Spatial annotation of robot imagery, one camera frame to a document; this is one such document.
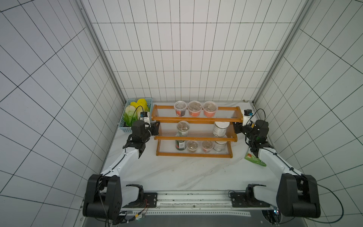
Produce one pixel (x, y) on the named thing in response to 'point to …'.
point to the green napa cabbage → (129, 115)
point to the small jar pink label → (207, 146)
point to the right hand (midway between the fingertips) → (229, 116)
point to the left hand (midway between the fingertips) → (157, 124)
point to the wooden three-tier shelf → (196, 131)
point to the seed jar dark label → (180, 107)
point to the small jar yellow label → (192, 145)
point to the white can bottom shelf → (219, 145)
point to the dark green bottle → (180, 145)
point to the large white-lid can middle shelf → (220, 128)
